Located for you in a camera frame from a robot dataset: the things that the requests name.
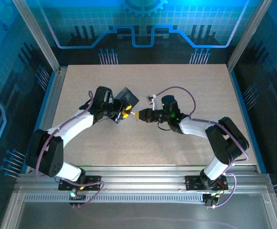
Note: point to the aluminium frame post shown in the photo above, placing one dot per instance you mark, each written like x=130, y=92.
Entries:
x=243, y=35
x=39, y=35

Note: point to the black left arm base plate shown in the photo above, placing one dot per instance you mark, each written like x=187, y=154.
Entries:
x=93, y=182

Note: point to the starry night print tin box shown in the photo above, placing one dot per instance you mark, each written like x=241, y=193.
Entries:
x=128, y=96

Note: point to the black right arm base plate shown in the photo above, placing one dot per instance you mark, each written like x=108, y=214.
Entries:
x=193, y=182

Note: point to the blue table edge strip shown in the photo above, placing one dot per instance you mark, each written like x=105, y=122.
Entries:
x=247, y=119
x=43, y=107

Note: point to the grey metal sheet panel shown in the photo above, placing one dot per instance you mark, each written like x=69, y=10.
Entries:
x=140, y=214

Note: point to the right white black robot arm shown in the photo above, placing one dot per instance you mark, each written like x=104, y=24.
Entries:
x=193, y=126

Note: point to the aluminium mounting rail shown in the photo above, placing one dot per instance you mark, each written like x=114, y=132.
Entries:
x=140, y=176

